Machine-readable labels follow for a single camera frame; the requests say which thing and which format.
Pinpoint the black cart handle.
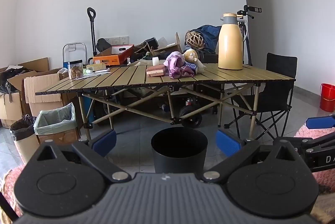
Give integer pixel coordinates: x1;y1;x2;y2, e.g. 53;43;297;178
87;7;98;57

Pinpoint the black folding chair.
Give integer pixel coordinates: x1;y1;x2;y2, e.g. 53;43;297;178
224;53;298;141

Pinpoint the black bag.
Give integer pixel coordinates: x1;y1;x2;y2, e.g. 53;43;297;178
96;38;112;52

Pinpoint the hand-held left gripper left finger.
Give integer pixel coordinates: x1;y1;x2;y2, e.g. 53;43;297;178
31;129;132;183

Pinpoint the lilac plush toy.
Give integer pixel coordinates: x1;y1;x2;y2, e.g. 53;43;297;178
164;52;185;68

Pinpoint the black tripod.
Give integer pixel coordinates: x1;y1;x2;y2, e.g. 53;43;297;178
237;4;262;66

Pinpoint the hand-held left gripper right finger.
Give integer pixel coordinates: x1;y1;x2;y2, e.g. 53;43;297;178
200;130;301;183

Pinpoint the blue bag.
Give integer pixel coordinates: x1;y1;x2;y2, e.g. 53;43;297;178
195;25;223;54

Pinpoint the yellow thermos jug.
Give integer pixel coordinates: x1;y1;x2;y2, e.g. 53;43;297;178
218;13;248;71

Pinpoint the corrugated cardboard box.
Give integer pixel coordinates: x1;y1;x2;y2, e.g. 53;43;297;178
24;68;70;117

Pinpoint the yellow plush toy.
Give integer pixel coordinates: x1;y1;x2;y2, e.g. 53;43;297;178
183;48;207;73

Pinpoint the cardboard box with green liner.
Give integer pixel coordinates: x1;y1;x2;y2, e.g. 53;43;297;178
34;102;80;145

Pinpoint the pink fluffy cloth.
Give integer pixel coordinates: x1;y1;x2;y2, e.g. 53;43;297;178
294;122;335;188
0;165;27;216

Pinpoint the tan folding table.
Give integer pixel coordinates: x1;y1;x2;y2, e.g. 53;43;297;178
35;63;296;141

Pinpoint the small beige box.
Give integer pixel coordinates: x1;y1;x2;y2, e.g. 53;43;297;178
86;63;106;71

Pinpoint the white metal frame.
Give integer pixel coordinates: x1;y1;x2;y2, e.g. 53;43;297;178
62;42;87;69

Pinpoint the beige bin with black liner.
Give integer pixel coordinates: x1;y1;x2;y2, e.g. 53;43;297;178
10;115;40;164

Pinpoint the open cardboard box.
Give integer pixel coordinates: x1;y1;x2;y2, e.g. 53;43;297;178
152;32;182;56

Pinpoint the wicker ball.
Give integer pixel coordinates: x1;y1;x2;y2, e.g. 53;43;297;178
185;31;205;50

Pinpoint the large cardboard box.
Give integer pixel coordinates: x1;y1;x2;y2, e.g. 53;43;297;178
0;57;50;128

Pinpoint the magenta satin cloth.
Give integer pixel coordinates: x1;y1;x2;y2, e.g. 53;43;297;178
169;58;195;79

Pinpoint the red bucket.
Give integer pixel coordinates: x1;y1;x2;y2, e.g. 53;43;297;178
319;83;335;112

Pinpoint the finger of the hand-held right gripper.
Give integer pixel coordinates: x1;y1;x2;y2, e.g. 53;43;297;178
306;115;335;129
294;132;335;153

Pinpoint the orange box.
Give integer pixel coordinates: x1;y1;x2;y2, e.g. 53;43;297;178
93;44;135;68

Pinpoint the blue storage box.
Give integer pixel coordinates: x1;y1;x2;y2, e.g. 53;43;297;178
87;97;95;122

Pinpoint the black trash bin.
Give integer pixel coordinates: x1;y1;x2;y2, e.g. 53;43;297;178
151;128;208;174

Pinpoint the clear snack jar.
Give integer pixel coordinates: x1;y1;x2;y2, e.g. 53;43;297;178
67;60;84;80

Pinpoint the white wall socket panel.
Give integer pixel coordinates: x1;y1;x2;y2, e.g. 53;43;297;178
105;36;129;45

